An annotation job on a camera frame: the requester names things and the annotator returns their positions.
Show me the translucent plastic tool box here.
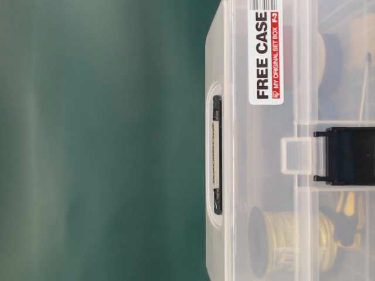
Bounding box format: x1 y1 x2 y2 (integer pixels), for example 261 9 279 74
204 1 374 280

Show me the black tool box latch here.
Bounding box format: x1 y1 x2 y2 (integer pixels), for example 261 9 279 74
313 127 374 186

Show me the white free case label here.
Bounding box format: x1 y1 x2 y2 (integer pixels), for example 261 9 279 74
247 0 284 105

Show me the black spool of gold wire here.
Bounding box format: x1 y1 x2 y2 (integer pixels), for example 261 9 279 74
248 207 295 278

